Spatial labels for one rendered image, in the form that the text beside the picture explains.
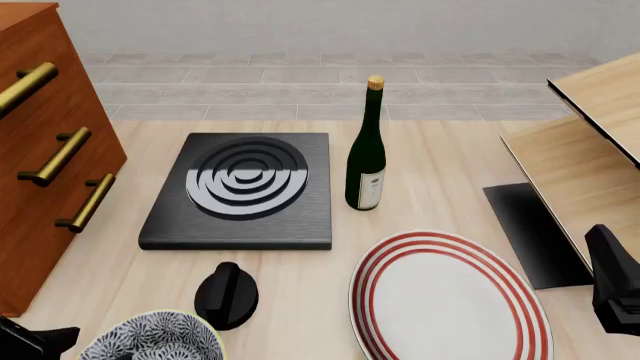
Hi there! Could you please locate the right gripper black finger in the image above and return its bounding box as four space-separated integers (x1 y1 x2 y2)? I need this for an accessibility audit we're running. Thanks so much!
584 223 640 292

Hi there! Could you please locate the pale wooden rack, black base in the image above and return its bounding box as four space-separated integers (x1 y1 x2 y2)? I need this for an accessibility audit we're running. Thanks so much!
482 51 640 291

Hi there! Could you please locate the blue-white patterned bowl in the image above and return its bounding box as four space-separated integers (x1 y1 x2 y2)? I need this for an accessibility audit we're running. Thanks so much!
79 309 226 360

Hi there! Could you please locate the red-brown wooden cabinet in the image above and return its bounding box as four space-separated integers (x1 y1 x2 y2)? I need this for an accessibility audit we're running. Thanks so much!
0 1 129 318

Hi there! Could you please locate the dark green wine bottle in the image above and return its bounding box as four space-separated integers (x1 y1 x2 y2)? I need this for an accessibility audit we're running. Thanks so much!
344 75 389 212

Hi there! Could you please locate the round black stove knob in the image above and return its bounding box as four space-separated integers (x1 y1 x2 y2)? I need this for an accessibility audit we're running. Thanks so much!
193 261 260 332

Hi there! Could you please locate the brass bar drawer handle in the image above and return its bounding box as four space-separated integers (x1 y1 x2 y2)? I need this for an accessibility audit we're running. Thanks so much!
53 172 117 234
16 126 93 189
0 61 60 120

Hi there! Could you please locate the red-brown wooden cabinet drawer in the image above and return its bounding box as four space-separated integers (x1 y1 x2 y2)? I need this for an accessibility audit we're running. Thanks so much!
0 67 111 246
0 6 88 141
0 118 127 315

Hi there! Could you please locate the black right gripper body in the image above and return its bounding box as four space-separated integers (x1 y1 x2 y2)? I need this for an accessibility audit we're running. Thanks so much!
591 288 640 337

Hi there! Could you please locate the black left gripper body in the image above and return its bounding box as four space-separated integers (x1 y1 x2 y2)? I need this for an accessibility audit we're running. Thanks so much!
0 315 42 360

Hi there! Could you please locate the white plate with red rings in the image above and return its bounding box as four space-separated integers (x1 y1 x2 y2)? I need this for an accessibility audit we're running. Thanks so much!
347 228 555 360

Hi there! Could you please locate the flat black stove plate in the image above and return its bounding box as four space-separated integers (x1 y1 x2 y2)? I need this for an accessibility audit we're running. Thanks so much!
138 131 334 252

